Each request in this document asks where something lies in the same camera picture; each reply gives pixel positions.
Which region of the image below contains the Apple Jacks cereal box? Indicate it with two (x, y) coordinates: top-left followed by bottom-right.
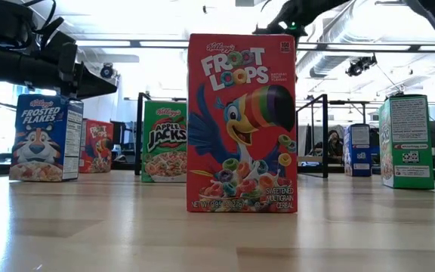
(140, 100), (188, 184)
(378, 94), (435, 190)

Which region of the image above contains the Frosted Flakes cereal box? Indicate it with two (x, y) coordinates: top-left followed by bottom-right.
(343, 123), (373, 178)
(8, 93), (85, 183)

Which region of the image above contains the black round camera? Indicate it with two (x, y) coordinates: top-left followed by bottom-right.
(99, 62), (116, 79)

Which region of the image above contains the person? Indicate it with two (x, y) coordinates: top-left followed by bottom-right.
(326, 129), (345, 164)

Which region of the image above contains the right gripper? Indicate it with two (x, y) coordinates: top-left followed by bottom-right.
(253, 0), (350, 39)

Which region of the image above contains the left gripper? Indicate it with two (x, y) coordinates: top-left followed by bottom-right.
(32, 36), (119, 100)

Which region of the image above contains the black frame wooden shelf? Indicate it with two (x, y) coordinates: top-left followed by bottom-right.
(134, 91), (330, 179)

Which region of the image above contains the silver ventilation duct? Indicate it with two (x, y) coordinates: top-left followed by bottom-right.
(296, 14), (377, 79)

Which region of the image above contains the Froot Loops cereal box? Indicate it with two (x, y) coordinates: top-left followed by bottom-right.
(78, 119), (115, 175)
(186, 32), (299, 215)

